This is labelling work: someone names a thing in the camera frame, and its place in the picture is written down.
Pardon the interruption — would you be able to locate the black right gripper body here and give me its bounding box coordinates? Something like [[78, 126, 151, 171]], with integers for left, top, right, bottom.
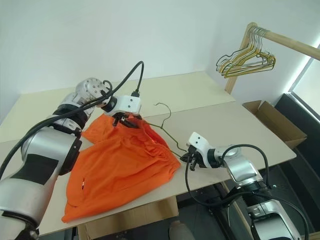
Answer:
[[186, 145, 204, 169]]

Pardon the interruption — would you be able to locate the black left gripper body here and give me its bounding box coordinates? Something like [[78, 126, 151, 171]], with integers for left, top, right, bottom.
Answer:
[[112, 111, 141, 124]]

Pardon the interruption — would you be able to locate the grey rounded shape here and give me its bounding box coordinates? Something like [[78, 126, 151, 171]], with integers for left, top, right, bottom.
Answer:
[[168, 220, 199, 240]]

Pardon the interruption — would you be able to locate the large cardboard box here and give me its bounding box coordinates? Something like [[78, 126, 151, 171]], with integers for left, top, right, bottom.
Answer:
[[78, 191, 180, 240]]

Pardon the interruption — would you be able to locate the open cardboard box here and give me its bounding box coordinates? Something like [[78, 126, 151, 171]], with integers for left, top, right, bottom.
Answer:
[[241, 99, 308, 150]]

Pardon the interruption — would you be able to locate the wooden clothes rack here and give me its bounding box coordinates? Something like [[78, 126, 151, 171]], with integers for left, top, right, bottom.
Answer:
[[224, 21, 320, 95]]

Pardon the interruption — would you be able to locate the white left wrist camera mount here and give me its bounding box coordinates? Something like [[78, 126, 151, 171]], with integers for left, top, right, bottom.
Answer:
[[113, 95, 143, 117]]

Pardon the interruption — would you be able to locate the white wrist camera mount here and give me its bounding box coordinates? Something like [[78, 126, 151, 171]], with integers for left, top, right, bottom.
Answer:
[[113, 95, 143, 117], [186, 132, 212, 169]]

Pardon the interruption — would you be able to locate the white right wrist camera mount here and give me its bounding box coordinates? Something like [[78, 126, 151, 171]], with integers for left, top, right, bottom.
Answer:
[[186, 132, 212, 169]]

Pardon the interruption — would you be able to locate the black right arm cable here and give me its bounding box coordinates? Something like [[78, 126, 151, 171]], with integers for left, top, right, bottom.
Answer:
[[184, 143, 313, 240]]

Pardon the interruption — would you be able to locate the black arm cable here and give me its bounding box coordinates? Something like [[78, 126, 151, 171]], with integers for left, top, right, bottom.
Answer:
[[0, 60, 145, 173], [184, 143, 313, 240]]

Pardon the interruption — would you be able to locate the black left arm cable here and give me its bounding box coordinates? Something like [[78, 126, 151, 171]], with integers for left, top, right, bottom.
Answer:
[[0, 60, 145, 173]]

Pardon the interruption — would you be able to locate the bunch of gold wire hangers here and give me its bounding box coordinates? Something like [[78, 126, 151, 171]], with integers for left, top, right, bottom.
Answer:
[[219, 27, 277, 76]]

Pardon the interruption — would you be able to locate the window with dark frame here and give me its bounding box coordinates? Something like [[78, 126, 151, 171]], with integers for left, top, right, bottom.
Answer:
[[281, 32, 320, 106]]

